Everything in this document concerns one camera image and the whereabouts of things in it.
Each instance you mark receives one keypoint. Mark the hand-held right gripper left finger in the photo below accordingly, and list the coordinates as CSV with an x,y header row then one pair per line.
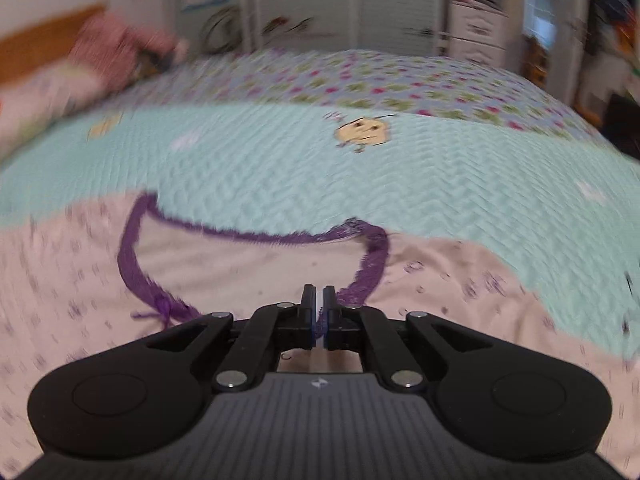
x,y
306,310

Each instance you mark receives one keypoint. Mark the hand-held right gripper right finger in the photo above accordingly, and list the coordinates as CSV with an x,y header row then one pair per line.
x,y
331,315

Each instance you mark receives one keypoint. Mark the cream printed pajama top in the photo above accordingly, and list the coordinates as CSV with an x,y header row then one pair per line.
x,y
225,270

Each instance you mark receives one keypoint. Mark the mint quilted bee bedspread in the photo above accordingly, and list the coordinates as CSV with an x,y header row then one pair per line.
x,y
300,175

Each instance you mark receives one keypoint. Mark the floral bed sheet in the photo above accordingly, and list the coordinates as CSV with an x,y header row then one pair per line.
x,y
400,85

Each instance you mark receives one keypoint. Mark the striped dark cloth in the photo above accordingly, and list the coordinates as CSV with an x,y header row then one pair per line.
x,y
155,60

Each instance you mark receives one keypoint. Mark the sliding door wardrobe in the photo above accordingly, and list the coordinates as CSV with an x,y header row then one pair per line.
x,y
390,20

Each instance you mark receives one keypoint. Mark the white shelf drawer cabinet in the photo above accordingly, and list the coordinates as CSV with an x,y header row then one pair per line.
x,y
477,30

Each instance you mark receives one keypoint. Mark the wooden chair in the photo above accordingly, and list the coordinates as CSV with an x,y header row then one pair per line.
x,y
536,60

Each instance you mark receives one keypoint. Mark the pink knitted blanket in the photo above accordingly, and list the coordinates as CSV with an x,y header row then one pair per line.
x,y
110,45

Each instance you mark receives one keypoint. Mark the floral pillow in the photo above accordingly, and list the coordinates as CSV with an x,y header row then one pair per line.
x,y
35,100

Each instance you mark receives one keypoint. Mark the black box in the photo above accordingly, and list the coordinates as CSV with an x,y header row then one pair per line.
x,y
622,125

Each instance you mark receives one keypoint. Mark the white door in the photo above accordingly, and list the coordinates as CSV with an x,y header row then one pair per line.
x,y
572,50

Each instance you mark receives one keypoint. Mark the wooden headboard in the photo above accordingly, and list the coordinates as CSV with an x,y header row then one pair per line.
x,y
35,42

